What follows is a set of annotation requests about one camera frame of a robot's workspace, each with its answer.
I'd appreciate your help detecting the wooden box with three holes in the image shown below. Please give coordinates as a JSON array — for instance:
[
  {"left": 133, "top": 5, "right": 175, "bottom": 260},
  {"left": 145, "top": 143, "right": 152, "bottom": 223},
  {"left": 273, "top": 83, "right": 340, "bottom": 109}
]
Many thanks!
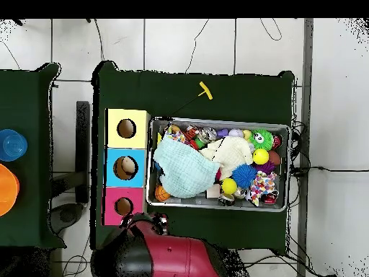
[{"left": 102, "top": 108, "right": 151, "bottom": 227}]

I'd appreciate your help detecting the colourful patterned cloth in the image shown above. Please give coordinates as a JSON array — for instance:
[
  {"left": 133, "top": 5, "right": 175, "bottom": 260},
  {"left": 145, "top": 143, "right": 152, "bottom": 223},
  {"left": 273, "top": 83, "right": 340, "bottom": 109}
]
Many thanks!
[
  {"left": 249, "top": 170, "right": 279, "bottom": 207},
  {"left": 165, "top": 123, "right": 188, "bottom": 145}
]

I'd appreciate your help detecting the mint waffle cloth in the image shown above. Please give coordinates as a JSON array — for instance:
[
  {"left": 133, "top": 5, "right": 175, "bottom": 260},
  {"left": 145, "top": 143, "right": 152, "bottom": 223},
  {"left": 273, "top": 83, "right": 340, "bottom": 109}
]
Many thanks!
[{"left": 153, "top": 135, "right": 221, "bottom": 199}]

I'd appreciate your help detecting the cream waffle cloth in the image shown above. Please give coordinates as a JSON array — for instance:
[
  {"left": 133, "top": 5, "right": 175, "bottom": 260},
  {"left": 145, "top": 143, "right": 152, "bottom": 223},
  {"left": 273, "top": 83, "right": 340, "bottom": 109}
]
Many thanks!
[{"left": 198, "top": 136, "right": 254, "bottom": 181}]

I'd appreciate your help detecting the small orange basketball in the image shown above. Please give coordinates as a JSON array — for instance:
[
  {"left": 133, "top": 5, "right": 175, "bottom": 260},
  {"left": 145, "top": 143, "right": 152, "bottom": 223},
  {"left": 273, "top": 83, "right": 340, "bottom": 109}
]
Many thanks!
[{"left": 154, "top": 184, "right": 172, "bottom": 203}]

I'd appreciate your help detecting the yellow ball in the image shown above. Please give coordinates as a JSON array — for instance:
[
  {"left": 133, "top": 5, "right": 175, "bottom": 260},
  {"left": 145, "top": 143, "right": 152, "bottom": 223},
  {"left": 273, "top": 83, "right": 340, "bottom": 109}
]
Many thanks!
[
  {"left": 252, "top": 148, "right": 270, "bottom": 165},
  {"left": 221, "top": 177, "right": 238, "bottom": 195}
]

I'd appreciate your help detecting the blue spiky ball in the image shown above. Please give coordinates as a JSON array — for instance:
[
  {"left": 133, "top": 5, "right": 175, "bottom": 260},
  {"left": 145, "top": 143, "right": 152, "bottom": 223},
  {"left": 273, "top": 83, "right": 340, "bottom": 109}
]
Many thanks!
[{"left": 231, "top": 163, "right": 258, "bottom": 189}]

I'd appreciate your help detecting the dark green table cloth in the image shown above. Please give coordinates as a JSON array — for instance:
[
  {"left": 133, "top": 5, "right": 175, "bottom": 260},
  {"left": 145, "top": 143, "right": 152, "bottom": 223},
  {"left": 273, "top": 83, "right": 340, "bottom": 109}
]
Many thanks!
[
  {"left": 90, "top": 60, "right": 295, "bottom": 255},
  {"left": 0, "top": 62, "right": 67, "bottom": 250}
]

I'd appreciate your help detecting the green spiky googly-eyed ball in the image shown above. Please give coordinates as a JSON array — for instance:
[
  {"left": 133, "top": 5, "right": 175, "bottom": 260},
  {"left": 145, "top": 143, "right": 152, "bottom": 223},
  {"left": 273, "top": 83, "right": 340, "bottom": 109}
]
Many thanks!
[{"left": 249, "top": 128, "right": 275, "bottom": 151}]

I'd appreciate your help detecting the blue plastic cup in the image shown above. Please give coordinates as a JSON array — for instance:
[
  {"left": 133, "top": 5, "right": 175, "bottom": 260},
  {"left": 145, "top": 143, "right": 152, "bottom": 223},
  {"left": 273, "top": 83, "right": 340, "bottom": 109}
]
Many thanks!
[{"left": 0, "top": 128, "right": 29, "bottom": 162}]

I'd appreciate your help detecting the orange plastic bowl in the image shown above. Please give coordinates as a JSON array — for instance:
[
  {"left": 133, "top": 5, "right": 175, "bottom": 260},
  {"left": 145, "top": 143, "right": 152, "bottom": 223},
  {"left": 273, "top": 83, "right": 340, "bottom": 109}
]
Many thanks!
[{"left": 0, "top": 163, "right": 20, "bottom": 217}]

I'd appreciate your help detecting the shallow wire mesh bin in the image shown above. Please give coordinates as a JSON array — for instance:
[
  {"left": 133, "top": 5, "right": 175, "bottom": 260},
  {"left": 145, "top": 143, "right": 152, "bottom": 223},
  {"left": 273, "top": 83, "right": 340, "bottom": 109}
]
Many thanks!
[{"left": 146, "top": 116, "right": 291, "bottom": 213}]

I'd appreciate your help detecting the yellow T-handle stick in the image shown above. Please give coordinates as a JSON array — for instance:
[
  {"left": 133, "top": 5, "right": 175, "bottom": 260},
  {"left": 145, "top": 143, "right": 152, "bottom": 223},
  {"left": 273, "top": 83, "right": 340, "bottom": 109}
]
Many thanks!
[{"left": 168, "top": 81, "right": 213, "bottom": 118}]

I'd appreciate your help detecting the thin black cable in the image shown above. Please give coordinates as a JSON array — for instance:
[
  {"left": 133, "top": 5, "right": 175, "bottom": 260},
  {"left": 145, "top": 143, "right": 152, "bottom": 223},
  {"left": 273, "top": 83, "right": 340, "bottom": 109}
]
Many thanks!
[
  {"left": 259, "top": 18, "right": 283, "bottom": 41},
  {"left": 93, "top": 18, "right": 105, "bottom": 61},
  {"left": 184, "top": 18, "right": 210, "bottom": 74}
]

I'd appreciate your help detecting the black power cable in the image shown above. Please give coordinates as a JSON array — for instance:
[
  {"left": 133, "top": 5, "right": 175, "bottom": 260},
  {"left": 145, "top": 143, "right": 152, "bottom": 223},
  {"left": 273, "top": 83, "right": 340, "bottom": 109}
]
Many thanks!
[{"left": 290, "top": 165, "right": 369, "bottom": 174}]

